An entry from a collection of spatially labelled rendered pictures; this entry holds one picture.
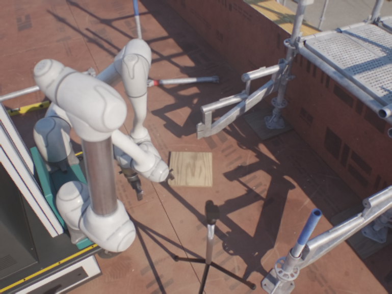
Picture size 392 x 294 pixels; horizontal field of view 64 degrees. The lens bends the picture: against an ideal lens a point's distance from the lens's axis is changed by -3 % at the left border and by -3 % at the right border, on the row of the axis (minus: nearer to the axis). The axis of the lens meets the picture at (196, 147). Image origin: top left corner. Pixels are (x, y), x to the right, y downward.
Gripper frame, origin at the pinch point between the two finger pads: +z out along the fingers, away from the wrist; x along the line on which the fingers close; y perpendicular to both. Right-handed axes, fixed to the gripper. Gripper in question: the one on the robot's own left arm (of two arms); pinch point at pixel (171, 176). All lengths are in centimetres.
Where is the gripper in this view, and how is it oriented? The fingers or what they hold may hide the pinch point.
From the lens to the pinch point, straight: 211.4
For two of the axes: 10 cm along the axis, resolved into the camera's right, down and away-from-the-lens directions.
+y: 8.2, -5.8, -0.4
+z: 3.8, 4.8, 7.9
